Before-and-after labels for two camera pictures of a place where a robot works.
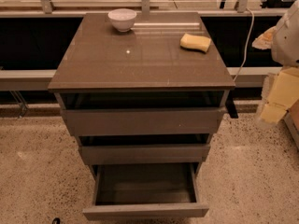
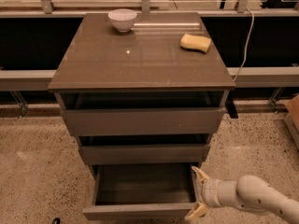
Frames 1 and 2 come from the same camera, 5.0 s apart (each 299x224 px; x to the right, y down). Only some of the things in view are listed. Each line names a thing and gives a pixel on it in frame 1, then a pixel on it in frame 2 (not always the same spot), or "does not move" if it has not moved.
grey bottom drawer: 147,191 does not move
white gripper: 286,46 → 209,192
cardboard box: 291,120 does not move
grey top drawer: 142,112 does not move
